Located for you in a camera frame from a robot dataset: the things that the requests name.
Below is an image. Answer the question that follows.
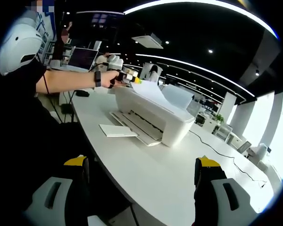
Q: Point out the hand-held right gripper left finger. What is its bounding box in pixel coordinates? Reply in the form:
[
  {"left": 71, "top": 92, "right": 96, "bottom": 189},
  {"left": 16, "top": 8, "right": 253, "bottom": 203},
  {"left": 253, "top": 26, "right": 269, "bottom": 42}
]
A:
[{"left": 23, "top": 154, "right": 90, "bottom": 226}]

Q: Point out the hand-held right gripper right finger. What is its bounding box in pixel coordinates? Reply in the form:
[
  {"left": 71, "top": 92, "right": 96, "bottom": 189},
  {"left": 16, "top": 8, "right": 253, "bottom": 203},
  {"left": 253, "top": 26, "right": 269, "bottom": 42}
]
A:
[{"left": 193, "top": 155, "right": 258, "bottom": 226}]

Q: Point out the white paper sheet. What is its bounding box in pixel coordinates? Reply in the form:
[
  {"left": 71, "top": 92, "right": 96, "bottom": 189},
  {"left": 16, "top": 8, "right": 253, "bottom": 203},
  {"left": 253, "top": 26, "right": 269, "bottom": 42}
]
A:
[{"left": 130, "top": 81, "right": 175, "bottom": 114}]

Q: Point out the white printer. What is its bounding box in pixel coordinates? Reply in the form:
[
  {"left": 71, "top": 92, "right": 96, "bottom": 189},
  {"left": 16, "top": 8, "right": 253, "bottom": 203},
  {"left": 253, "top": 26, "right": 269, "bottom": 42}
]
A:
[{"left": 99, "top": 84, "right": 196, "bottom": 148}]

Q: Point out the person's left hand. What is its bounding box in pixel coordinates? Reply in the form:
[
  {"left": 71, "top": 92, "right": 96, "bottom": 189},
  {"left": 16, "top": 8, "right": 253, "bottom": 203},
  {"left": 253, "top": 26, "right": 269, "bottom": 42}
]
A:
[{"left": 100, "top": 70, "right": 128, "bottom": 89}]

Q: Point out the black wristband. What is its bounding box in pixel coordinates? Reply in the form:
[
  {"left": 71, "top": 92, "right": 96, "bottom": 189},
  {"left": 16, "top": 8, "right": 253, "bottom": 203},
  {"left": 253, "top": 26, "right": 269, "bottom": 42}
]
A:
[{"left": 94, "top": 70, "right": 102, "bottom": 88}]

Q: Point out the computer monitor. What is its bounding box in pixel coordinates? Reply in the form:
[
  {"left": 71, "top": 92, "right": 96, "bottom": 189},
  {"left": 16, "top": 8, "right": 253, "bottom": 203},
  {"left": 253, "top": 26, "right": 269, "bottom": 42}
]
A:
[{"left": 68, "top": 48, "right": 99, "bottom": 70}]

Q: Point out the ceiling air conditioner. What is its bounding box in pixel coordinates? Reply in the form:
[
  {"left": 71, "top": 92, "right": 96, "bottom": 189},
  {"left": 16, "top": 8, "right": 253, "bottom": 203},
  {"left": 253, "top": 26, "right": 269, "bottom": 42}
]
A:
[{"left": 131, "top": 32, "right": 164, "bottom": 50}]

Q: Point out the black computer mouse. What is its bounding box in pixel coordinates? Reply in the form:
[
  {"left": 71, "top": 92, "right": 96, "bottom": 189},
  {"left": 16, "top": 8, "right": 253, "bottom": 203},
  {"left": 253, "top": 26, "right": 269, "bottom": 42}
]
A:
[{"left": 75, "top": 89, "right": 90, "bottom": 98}]

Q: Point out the small tilted monitor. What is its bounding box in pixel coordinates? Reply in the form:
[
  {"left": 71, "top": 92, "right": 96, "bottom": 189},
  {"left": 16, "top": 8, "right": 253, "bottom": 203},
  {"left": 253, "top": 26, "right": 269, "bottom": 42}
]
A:
[{"left": 237, "top": 140, "right": 252, "bottom": 154}]

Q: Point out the white shelf cabinet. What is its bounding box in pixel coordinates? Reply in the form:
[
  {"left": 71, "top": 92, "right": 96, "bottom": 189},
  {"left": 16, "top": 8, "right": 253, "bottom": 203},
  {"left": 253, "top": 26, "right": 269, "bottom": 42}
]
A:
[{"left": 213, "top": 124, "right": 233, "bottom": 143}]

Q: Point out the white office machine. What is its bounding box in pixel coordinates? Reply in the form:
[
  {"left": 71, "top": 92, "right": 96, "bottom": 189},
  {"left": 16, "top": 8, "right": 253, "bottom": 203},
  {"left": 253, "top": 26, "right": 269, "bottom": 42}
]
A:
[{"left": 255, "top": 143, "right": 272, "bottom": 162}]

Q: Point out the black floor box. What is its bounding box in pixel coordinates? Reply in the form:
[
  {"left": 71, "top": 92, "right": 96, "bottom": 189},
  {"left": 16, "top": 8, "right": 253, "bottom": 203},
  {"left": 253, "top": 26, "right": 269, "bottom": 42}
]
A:
[{"left": 61, "top": 103, "right": 73, "bottom": 115}]

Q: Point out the potted green plant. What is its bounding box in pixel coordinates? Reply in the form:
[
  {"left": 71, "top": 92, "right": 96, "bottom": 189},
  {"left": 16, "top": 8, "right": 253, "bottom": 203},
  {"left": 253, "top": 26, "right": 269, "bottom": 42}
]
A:
[{"left": 214, "top": 113, "right": 225, "bottom": 125}]

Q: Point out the narrow window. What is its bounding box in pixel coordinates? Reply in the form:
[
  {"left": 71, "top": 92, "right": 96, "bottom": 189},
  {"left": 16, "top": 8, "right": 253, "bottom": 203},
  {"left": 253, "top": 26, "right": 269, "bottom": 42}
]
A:
[{"left": 242, "top": 91, "right": 278, "bottom": 146}]

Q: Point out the white worn device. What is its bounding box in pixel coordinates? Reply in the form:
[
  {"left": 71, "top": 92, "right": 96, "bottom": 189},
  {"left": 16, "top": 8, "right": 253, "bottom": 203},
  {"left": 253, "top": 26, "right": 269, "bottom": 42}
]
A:
[{"left": 0, "top": 22, "right": 43, "bottom": 76}]

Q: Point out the printer power cable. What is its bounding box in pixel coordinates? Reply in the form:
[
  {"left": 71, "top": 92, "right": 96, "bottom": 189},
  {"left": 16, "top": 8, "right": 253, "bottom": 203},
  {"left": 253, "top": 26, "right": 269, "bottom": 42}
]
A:
[{"left": 190, "top": 130, "right": 267, "bottom": 188}]

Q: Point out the wall poster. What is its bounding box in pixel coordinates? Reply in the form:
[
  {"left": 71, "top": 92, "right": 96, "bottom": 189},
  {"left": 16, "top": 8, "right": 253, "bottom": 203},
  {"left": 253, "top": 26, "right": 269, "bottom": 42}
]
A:
[{"left": 36, "top": 11, "right": 58, "bottom": 55}]

